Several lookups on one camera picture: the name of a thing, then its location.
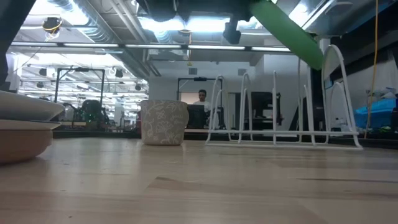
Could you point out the blue spiral patterned plate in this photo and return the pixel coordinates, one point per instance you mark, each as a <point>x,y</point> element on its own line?
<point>28,125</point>

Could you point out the grey floral patterned cup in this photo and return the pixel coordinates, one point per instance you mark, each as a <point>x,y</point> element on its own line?
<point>163,124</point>

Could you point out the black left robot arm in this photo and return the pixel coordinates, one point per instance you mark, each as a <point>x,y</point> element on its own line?
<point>9,31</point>

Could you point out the blue tarp cover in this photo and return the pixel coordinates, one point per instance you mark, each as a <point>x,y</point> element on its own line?
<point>377,115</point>

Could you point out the black table frame rail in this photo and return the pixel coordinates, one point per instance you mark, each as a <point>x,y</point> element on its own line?
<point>93,134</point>

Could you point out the grey square wall vent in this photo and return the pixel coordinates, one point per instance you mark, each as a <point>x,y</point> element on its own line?
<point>192,71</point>
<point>242,72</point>

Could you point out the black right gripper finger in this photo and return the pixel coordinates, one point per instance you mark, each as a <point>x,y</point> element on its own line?
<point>236,7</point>

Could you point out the dark equipment with green lights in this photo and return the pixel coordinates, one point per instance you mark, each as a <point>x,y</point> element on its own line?
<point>91,109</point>

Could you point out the long ceiling light strip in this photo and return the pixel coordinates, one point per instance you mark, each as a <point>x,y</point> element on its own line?
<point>308,14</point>

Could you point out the black hanging spotlight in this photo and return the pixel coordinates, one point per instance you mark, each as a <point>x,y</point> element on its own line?
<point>138,87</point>
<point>40,85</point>
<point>42,71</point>
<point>119,73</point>

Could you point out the black pillar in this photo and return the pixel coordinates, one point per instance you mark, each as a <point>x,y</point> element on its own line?
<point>317,102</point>

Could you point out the white ceiling light tube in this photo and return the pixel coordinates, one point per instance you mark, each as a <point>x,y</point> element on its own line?
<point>152,46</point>
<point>216,47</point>
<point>34,44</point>
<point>91,45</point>
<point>267,49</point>

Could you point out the white plastic bag pile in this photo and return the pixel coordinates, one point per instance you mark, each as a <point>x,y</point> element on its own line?
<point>385,93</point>

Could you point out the grey ceramic plate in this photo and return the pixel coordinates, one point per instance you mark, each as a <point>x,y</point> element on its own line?
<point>28,107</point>

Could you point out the bright ceiling light panel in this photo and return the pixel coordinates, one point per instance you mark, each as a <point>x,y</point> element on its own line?
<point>199,25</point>

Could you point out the person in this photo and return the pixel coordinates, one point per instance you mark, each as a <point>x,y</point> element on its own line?
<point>202,94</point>

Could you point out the green plate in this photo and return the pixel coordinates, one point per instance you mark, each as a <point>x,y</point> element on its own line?
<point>286,26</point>

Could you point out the black computer monitor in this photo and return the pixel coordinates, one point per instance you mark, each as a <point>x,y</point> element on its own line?
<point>196,116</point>

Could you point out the white board black frame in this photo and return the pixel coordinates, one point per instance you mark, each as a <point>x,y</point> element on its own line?
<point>337,105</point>

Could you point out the dark shelf furniture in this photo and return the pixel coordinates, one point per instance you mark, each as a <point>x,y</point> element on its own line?
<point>262,105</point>

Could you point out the black metal frame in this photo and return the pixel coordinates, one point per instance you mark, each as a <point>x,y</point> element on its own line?
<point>81,69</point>
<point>178,90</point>

